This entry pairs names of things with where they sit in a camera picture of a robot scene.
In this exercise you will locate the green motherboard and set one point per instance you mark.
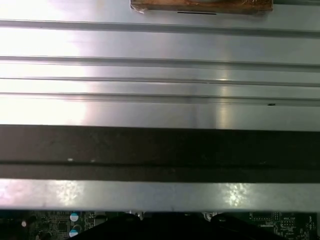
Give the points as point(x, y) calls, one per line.
point(50, 225)

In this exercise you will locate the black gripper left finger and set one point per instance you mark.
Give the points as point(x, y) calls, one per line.
point(120, 228)

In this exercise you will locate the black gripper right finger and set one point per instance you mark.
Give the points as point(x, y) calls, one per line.
point(237, 230)

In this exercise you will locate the black open PC case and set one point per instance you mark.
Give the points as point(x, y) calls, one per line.
point(150, 150)

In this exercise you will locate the square brown base plate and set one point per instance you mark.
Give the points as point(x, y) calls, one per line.
point(175, 6)

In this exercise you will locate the blue round capacitor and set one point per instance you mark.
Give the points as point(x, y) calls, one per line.
point(75, 231)
point(75, 216)

